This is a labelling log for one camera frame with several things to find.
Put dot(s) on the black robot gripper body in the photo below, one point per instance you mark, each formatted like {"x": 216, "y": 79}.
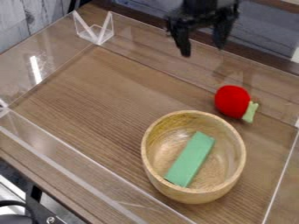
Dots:
{"x": 201, "y": 13}

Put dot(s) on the red toy strawberry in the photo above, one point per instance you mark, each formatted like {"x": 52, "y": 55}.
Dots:
{"x": 233, "y": 103}

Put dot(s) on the wooden bowl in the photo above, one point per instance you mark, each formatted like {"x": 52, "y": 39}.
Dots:
{"x": 163, "y": 142}

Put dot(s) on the black table leg bracket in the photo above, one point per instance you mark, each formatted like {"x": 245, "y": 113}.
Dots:
{"x": 44, "y": 216}

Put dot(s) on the green rectangular block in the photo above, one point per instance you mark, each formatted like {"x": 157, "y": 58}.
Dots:
{"x": 189, "y": 160}

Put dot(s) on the clear acrylic corner bracket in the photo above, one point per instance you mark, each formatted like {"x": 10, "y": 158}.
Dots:
{"x": 96, "y": 34}

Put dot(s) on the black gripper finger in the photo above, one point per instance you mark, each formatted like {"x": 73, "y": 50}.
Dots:
{"x": 180, "y": 35}
{"x": 221, "y": 32}

